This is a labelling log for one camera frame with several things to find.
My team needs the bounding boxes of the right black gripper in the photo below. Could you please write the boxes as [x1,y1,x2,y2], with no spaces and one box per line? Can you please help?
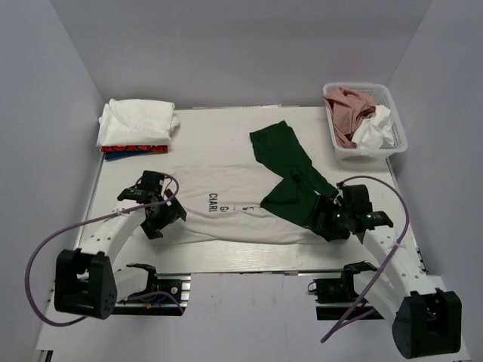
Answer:
[303,194,353,239]

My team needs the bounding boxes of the white green Charlie Brown t-shirt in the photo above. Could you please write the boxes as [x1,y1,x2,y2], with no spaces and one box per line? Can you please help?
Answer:
[164,121,349,244]

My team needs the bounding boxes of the pink t-shirt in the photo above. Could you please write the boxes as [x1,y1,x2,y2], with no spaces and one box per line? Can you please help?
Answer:
[323,87,376,149]

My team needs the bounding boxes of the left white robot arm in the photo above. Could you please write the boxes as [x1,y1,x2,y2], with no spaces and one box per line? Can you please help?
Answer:
[54,170,187,320]

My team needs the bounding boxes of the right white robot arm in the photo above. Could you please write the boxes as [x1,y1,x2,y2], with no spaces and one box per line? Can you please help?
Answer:
[308,181,462,359]

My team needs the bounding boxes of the folded red t-shirt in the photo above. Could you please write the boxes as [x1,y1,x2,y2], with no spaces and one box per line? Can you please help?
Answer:
[100,145,169,154]

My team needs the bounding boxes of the folded blue t-shirt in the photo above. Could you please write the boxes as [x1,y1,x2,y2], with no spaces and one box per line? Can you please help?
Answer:
[104,151,165,161]

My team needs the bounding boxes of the folded white t-shirt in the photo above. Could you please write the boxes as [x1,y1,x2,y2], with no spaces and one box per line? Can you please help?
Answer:
[97,99,180,147]

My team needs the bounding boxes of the white plastic laundry basket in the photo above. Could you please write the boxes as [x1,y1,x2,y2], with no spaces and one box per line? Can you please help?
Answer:
[323,82,408,160]

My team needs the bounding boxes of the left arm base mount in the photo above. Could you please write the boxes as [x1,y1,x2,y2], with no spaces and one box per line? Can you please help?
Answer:
[113,274,191,317]

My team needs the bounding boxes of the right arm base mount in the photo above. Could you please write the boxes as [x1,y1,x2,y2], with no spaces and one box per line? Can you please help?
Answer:
[307,278,357,321]

